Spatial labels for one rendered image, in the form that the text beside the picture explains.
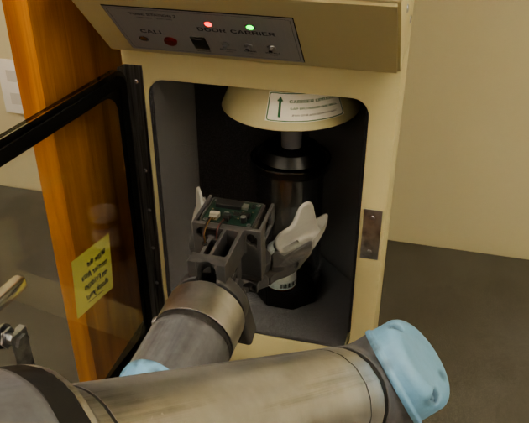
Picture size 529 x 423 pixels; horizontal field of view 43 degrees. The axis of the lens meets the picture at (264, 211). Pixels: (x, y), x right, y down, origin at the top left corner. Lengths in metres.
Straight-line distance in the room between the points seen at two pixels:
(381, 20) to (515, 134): 0.64
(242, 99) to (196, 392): 0.54
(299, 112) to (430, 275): 0.52
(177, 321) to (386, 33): 0.31
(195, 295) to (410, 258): 0.71
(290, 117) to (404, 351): 0.37
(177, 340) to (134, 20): 0.33
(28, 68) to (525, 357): 0.79
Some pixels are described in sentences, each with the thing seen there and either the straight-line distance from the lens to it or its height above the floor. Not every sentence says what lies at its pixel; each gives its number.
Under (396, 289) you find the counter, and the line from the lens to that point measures 1.17.
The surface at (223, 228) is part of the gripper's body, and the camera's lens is 0.65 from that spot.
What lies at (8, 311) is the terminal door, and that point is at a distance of 0.70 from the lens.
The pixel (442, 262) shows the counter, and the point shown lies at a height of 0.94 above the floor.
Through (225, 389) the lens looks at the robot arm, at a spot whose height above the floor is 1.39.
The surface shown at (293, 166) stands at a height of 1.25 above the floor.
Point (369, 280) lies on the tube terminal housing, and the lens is 0.86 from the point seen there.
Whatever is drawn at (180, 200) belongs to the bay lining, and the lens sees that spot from 0.93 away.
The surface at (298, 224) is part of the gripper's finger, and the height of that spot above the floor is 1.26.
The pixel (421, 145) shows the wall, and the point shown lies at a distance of 1.23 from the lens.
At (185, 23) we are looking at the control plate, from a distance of 0.68.
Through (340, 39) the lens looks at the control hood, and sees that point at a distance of 0.65.
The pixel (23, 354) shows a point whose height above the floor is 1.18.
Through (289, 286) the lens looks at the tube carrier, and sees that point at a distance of 0.96.
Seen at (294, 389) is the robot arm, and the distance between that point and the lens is 0.39.
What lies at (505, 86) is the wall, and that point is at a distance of 1.19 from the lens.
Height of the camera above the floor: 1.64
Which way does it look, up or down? 31 degrees down
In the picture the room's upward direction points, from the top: straight up
